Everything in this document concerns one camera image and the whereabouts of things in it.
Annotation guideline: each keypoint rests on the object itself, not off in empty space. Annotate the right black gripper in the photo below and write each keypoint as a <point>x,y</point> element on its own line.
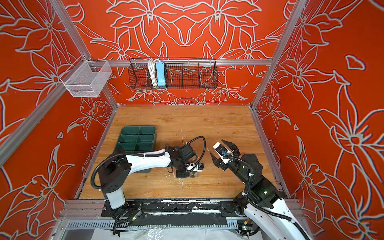
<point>223,165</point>

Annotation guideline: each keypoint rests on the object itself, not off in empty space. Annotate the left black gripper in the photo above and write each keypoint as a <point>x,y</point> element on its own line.
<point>181,174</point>

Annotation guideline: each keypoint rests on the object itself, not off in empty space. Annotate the green divided organizer tray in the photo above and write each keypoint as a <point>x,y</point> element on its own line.
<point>136,139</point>

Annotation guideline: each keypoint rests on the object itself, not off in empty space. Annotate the brown argyle sock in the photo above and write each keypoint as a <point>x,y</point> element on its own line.
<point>195,172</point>

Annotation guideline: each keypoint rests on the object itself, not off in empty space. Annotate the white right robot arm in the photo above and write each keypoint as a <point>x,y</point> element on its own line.
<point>260,201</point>

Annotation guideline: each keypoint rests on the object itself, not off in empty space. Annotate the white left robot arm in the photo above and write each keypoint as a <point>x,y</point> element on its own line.
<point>110,175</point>

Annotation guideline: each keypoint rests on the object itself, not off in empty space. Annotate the blue box in basket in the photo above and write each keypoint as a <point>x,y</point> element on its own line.
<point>160,66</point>

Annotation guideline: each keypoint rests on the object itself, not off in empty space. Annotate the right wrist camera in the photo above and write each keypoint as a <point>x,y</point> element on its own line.
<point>220,149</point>

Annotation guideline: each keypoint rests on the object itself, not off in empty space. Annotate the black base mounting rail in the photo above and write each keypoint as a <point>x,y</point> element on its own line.
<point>200,213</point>

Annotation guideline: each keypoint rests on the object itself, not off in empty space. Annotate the black wire wall basket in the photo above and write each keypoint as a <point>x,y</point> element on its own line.
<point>180,73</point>

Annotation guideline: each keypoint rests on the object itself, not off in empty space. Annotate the clear plastic wall bin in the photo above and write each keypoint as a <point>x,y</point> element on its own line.
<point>86,79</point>

